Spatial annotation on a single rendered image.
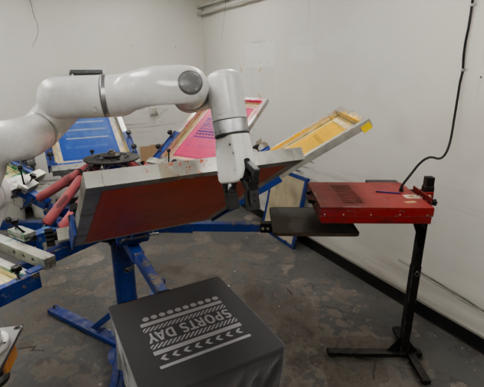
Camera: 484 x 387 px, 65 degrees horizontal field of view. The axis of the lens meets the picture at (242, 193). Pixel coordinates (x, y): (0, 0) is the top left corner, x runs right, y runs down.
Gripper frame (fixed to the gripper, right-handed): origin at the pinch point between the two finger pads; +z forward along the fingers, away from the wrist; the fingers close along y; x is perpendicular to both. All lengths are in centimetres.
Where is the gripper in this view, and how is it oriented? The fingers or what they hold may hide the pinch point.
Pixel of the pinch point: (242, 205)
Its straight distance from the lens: 83.0
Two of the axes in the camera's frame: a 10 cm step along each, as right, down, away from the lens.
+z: 1.4, 9.9, 0.5
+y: 4.6, -0.2, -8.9
